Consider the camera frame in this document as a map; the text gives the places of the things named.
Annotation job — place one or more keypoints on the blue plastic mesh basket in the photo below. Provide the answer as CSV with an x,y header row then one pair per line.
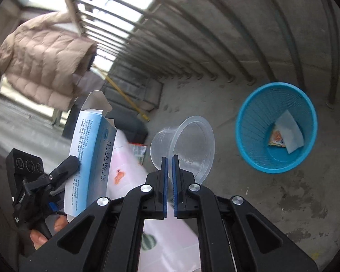
x,y
255,119

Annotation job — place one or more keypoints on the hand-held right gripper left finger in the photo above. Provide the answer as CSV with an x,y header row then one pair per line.
x,y
164,175

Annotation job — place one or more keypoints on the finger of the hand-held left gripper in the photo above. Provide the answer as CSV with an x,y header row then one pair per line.
x,y
69,165

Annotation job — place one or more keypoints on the red and green snack packet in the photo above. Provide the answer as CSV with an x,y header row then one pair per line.
x,y
138,153

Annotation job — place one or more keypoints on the grey concrete block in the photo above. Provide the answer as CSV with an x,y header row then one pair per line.
x,y
147,96

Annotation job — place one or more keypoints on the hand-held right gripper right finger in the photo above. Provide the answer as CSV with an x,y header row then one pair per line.
x,y
175,175

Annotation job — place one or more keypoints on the orange printed wrapper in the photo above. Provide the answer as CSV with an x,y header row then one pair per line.
x,y
275,139

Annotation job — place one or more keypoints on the white paper sheet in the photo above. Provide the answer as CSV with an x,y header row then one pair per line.
x,y
289,133

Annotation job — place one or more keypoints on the black bag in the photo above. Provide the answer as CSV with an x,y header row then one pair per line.
x,y
130,127

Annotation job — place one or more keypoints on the person's left hand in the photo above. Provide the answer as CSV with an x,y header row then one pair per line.
x,y
60,223

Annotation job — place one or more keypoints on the blue and white carton box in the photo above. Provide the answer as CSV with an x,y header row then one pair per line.
x,y
87,147

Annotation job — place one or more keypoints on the beige down jacket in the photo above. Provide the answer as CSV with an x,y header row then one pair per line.
x,y
39,62

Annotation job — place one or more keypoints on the metal balcony railing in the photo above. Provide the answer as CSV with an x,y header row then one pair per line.
x,y
332,76

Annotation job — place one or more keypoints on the pink printed table cover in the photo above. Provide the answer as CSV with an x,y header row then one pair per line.
x,y
124,161

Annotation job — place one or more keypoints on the wooden pole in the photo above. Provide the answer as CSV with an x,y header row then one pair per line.
x,y
70,8

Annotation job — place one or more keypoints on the clear plastic cup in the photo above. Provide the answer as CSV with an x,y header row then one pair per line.
x,y
192,138

